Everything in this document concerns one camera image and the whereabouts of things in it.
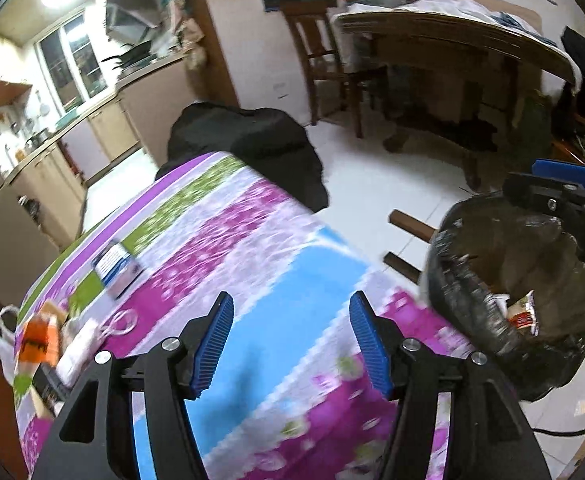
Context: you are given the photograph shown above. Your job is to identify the white cable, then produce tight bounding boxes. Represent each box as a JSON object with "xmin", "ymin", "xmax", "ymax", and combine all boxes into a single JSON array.
[{"xmin": 98, "ymin": 309, "xmax": 139, "ymax": 337}]

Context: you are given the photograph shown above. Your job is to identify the large black bag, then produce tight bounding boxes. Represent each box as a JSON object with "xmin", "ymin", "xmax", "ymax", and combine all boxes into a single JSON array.
[{"xmin": 155, "ymin": 101, "xmax": 331, "ymax": 213}]

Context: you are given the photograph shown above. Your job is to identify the kitchen window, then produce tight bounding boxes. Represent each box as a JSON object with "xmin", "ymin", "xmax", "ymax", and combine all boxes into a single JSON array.
[{"xmin": 34, "ymin": 14, "xmax": 109, "ymax": 113}]

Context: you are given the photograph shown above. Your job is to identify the small blue white box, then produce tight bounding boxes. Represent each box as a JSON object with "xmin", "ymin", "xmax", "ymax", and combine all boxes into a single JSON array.
[{"xmin": 91, "ymin": 241, "xmax": 144, "ymax": 299}]

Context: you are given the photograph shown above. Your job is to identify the orange snack packet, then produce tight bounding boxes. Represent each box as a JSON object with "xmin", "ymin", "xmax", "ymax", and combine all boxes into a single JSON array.
[{"xmin": 15, "ymin": 316, "xmax": 62, "ymax": 367}]

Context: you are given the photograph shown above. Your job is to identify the white plastic bag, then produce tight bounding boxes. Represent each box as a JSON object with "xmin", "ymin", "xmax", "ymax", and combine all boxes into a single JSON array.
[{"xmin": 0, "ymin": 305, "xmax": 22, "ymax": 388}]

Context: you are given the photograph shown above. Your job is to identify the dark wooden table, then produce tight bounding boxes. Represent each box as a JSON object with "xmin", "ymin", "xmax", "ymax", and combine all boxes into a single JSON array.
[{"xmin": 334, "ymin": 10, "xmax": 579, "ymax": 192}]

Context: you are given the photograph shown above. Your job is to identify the black snack packet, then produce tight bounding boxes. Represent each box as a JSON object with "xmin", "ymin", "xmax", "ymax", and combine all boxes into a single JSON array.
[{"xmin": 31, "ymin": 364, "xmax": 76, "ymax": 403}]

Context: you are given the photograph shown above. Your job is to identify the wooden chair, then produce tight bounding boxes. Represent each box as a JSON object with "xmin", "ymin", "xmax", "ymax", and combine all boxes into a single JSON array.
[{"xmin": 279, "ymin": 0, "xmax": 369, "ymax": 139}]

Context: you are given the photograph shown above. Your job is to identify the black wok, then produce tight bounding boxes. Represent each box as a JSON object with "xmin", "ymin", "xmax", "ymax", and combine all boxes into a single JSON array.
[{"xmin": 101, "ymin": 41, "xmax": 154, "ymax": 69}]

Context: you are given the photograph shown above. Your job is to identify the floral striped tablecloth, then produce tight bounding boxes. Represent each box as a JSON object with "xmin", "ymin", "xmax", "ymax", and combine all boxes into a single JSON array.
[{"xmin": 12, "ymin": 152, "xmax": 478, "ymax": 480}]

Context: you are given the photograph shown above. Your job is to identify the hanging beige cloth bags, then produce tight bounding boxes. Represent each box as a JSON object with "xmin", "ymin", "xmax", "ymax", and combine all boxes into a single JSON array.
[{"xmin": 182, "ymin": 17, "xmax": 208, "ymax": 72}]

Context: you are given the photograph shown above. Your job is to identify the steel range hood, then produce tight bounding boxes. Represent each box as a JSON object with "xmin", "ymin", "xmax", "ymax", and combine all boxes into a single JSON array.
[{"xmin": 104, "ymin": 2, "xmax": 157, "ymax": 43}]

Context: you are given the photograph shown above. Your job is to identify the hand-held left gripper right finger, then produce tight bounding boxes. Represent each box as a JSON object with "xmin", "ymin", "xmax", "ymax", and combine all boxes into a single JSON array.
[{"xmin": 349, "ymin": 290, "xmax": 553, "ymax": 480}]

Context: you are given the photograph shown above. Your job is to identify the trash bin with black bag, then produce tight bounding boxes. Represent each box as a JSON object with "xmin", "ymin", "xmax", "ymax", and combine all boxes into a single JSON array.
[{"xmin": 421, "ymin": 191, "xmax": 585, "ymax": 402}]

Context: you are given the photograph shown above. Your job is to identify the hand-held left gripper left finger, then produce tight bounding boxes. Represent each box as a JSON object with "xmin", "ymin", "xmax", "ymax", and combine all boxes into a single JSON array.
[{"xmin": 32, "ymin": 292, "xmax": 234, "ymax": 480}]

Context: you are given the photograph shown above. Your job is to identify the white cloth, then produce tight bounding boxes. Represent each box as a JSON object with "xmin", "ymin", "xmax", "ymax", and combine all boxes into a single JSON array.
[{"xmin": 345, "ymin": 0, "xmax": 546, "ymax": 38}]

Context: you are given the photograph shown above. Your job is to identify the brown wooden stick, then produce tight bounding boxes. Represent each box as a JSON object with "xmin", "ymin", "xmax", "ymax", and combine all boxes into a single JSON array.
[
  {"xmin": 383, "ymin": 253, "xmax": 422, "ymax": 284},
  {"xmin": 390, "ymin": 209, "xmax": 434, "ymax": 242}
]

